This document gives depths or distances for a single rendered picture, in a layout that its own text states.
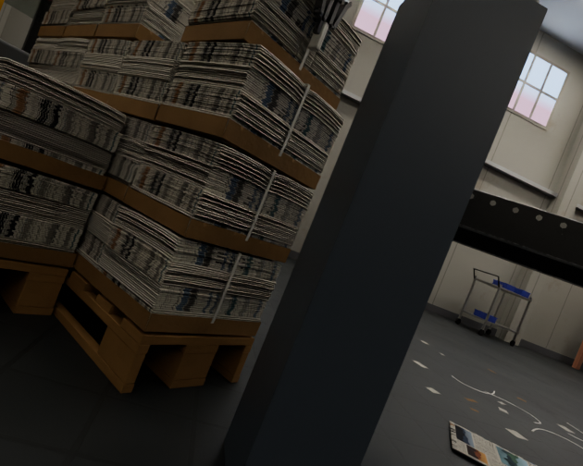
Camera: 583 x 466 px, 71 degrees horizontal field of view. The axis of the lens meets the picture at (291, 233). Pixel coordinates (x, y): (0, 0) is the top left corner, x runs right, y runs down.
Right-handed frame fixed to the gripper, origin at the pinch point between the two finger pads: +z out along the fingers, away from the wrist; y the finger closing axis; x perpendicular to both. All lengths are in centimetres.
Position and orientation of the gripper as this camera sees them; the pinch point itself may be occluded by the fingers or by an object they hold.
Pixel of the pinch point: (318, 36)
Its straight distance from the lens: 116.4
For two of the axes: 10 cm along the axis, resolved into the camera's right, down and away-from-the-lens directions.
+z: -3.6, 9.3, 0.1
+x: 7.3, 2.8, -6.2
